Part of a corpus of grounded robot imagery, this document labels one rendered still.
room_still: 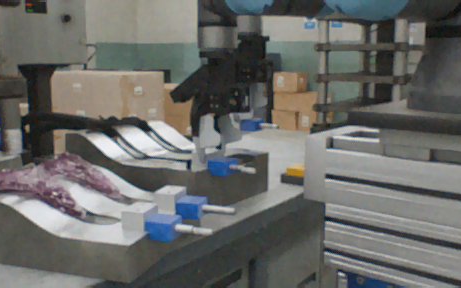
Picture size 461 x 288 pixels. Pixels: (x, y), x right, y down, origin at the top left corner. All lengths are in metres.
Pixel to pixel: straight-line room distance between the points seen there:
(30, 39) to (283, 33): 6.89
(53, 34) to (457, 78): 1.42
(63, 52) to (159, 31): 8.15
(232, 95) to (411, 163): 0.42
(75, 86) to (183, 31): 4.54
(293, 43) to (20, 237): 7.70
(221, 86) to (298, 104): 6.94
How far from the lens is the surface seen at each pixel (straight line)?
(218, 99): 0.99
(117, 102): 5.00
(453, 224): 0.69
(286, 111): 8.05
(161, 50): 9.96
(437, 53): 0.68
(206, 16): 1.00
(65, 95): 5.46
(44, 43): 1.84
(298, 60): 8.34
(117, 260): 0.76
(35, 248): 0.83
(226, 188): 1.09
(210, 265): 1.06
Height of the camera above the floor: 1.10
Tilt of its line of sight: 10 degrees down
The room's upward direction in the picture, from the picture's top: straight up
